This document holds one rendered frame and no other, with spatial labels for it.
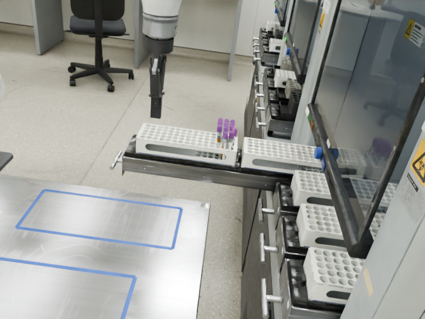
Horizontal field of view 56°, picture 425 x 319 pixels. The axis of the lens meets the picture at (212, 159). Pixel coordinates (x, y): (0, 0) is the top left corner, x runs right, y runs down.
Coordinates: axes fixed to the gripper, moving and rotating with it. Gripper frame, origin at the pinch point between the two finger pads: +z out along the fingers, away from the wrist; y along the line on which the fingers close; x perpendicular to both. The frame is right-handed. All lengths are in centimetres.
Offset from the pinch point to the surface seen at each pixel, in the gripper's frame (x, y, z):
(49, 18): 170, 311, 64
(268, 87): -38, 65, 14
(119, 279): -4, -53, 13
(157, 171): -2.5, -6.7, 18.0
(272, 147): -35.7, 0.7, 8.6
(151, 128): 1.6, 2.5, 8.8
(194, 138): -11.9, 0.9, 9.4
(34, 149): 98, 113, 95
